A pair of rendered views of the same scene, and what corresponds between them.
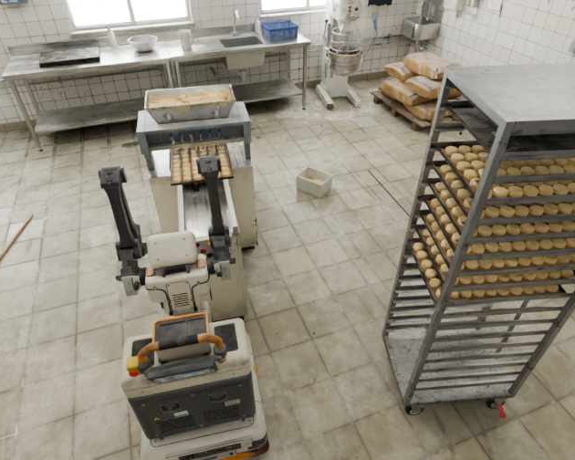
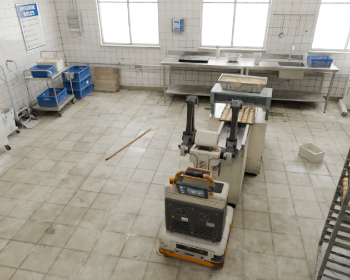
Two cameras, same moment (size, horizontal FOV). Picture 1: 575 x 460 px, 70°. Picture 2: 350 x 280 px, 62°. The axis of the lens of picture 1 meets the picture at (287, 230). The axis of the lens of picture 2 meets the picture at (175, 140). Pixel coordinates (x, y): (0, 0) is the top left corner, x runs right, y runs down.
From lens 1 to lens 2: 0.94 m
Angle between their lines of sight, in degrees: 28
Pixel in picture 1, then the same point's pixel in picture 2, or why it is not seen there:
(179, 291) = (203, 159)
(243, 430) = (211, 246)
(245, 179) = (260, 130)
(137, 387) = (170, 191)
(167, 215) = not seen: hidden behind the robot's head
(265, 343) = (242, 223)
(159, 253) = (200, 138)
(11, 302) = (129, 161)
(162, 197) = (213, 128)
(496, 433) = not seen: outside the picture
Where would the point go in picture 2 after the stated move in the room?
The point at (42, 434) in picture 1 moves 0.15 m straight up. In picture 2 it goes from (122, 216) to (121, 206)
